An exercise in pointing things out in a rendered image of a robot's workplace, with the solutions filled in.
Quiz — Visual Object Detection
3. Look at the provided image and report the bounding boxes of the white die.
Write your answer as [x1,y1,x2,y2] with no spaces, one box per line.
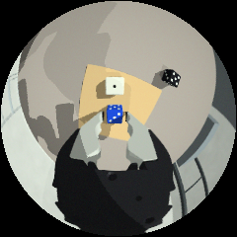
[106,77,124,95]

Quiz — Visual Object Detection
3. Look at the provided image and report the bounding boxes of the tan mat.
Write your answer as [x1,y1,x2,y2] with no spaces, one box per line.
[78,64,162,141]

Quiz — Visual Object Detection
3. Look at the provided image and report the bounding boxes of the blue die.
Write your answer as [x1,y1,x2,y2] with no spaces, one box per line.
[107,105,122,123]

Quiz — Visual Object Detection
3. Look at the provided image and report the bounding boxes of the black die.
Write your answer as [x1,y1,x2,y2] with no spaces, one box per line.
[162,69,181,88]

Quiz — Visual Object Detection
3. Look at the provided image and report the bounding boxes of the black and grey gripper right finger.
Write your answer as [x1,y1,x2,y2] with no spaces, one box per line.
[125,112,176,192]

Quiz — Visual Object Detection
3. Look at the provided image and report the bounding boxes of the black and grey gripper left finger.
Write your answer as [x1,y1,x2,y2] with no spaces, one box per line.
[52,111,105,188]

